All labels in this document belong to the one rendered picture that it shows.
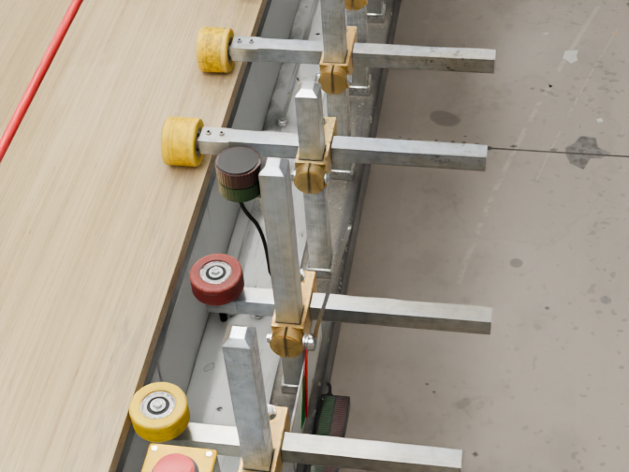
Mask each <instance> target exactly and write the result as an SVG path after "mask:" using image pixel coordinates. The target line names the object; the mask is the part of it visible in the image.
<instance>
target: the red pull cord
mask: <svg viewBox="0 0 629 472"><path fill-rule="evenodd" d="M82 2H83V0H72V2H71V4H70V6H69V8H68V10H67V12H66V14H65V16H64V18H63V19H62V21H61V23H60V25H59V27H58V29H57V31H56V33H55V35H54V37H53V38H52V40H51V43H50V45H49V47H48V49H47V50H46V52H45V54H44V56H43V58H42V60H41V61H40V63H39V65H38V67H37V70H36V72H35V74H34V76H33V78H32V79H31V81H30V82H29V84H28V86H27V88H26V90H25V92H24V94H23V96H22V99H21V101H20V103H19V105H18V106H17V108H16V110H15V111H14V113H13V115H12V117H11V119H10V121H9V123H8V125H7V128H6V129H5V131H4V133H3V135H2V137H1V139H0V163H1V162H2V160H3V158H4V156H5V154H6V152H7V149H8V147H9V145H10V143H11V142H12V140H13V138H14V136H15V134H16V132H17V130H18V128H19V126H20V124H21V122H22V119H23V117H24V115H25V114H26V112H27V110H28V109H29V107H30V105H31V103H32V101H33V99H34V97H35V95H36V93H37V90H38V88H39V86H40V84H41V83H42V81H43V79H44V77H45V75H46V73H47V71H48V69H49V67H50V65H51V62H52V60H53V58H54V57H55V55H56V53H57V52H58V50H59V48H60V46H61V44H62V42H63V40H64V38H65V36H66V33H67V31H68V29H69V27H70V25H71V23H72V22H73V20H74V18H75V16H76V14H77V12H78V10H79V8H80V5H81V4H82Z"/></svg>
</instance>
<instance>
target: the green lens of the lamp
mask: <svg viewBox="0 0 629 472"><path fill-rule="evenodd" d="M218 185H219V191H220V194H221V195H222V197H223V198H225V199H227V200H229V201H233V202H246V201H249V200H252V199H255V198H256V197H258V196H259V195H260V186H259V180H258V181H257V182H256V183H255V184H254V185H252V186H250V187H247V188H244V189H231V188H228V187H226V186H224V185H222V184H221V183H220V182H219V181H218Z"/></svg>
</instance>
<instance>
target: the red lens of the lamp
mask: <svg viewBox="0 0 629 472"><path fill-rule="evenodd" d="M233 147H246V148H249V149H252V150H253V151H255V152H256V154H257V156H258V161H259V162H257V165H256V167H255V168H254V169H252V170H251V171H249V172H246V173H244V174H242V175H232V174H226V173H225V172H223V171H221V170H220V169H219V168H218V165H217V160H218V157H219V156H220V154H221V153H223V152H224V151H225V150H224V151H222V152H221V153H220V154H219V155H218V156H217V157H216V159H215V167H216V173H217V179H218V181H219V182H220V183H221V184H222V185H224V186H226V187H229V188H235V189H240V188H245V187H248V186H251V185H253V184H255V183H256V182H257V181H258V180H259V179H258V174H259V171H260V167H261V159H260V155H259V153H258V152H257V151H256V150H255V149H253V148H251V147H247V146H233ZM233 147H229V148H227V149H230V148H233ZM227 149H226V150H227Z"/></svg>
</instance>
